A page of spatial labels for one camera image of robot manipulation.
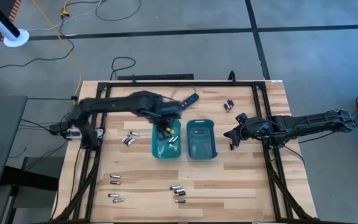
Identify black power strip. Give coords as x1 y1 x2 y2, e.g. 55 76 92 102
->
117 73 195 81

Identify white pole with round base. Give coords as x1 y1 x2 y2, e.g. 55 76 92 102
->
0 0 30 48

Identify white floor cable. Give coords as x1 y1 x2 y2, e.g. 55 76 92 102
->
26 0 105 32

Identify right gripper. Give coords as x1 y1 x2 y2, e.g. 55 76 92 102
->
223 112 264 141

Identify black aluminium table frame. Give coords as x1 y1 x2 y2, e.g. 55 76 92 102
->
53 70 316 224

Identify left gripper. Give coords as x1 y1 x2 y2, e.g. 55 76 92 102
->
151 111 182 139

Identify green teal plastic bin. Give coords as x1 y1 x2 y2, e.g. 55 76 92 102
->
151 119 182 161

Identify long black floor cable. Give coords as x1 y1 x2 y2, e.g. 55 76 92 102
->
0 15 75 71

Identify yellow floor cable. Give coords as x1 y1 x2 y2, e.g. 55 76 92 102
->
31 0 83 113

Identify grey desk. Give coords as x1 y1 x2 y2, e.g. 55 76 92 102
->
0 95 29 191

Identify black looped floor cable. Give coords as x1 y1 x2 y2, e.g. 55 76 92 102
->
95 0 142 22
109 56 137 81

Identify black remote control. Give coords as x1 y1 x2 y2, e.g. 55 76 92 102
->
181 93 200 110

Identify blue teal plastic bin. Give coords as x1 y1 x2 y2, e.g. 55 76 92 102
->
186 118 219 161

